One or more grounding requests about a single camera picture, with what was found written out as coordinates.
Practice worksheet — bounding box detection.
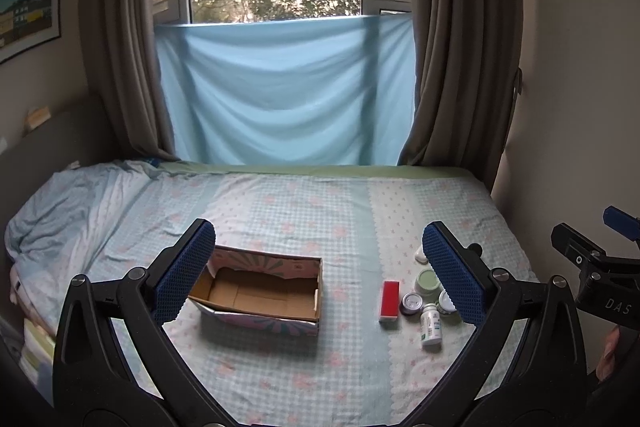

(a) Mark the left brown curtain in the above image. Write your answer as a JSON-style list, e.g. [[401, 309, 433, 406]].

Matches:
[[78, 0, 177, 160]]

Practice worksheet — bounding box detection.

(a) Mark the white earbuds case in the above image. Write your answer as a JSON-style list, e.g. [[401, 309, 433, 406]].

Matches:
[[414, 247, 428, 265]]

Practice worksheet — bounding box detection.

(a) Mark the green jar with white lid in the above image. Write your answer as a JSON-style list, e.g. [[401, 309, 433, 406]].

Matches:
[[436, 289, 460, 323]]

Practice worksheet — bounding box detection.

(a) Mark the open cardboard box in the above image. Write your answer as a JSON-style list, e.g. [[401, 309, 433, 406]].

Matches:
[[189, 245, 322, 337]]

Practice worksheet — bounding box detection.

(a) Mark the silver-lidded dark jar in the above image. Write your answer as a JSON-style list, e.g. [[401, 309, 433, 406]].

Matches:
[[399, 291, 424, 317]]

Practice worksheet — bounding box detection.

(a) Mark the red rectangular box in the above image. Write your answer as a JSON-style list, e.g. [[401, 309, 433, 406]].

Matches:
[[378, 280, 401, 323]]

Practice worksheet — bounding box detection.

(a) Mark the small white medicine bottle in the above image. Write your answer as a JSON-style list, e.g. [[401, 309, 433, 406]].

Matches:
[[420, 303, 442, 348]]

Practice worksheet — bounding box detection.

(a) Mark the small black-lidded jar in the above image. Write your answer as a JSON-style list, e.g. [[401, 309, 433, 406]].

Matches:
[[469, 243, 483, 256]]

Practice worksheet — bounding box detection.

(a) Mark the brown curtain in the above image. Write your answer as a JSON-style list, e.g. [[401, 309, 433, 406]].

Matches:
[[399, 0, 523, 187], [78, 0, 177, 160]]

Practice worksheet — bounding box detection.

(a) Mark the right brown curtain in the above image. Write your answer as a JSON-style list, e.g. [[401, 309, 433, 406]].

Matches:
[[399, 0, 523, 187]]

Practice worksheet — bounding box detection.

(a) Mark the pale green lidded jar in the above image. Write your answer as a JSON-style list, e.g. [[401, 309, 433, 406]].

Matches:
[[414, 268, 442, 303]]

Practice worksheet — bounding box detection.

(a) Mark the light blue hanging cloth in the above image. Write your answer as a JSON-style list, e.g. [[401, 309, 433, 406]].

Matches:
[[155, 14, 416, 166]]

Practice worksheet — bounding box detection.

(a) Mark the framed wall picture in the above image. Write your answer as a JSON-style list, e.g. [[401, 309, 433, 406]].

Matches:
[[0, 0, 62, 64]]

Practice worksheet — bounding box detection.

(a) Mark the checkered floral bed sheet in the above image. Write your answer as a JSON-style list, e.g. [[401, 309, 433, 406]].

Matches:
[[2, 161, 534, 426]]

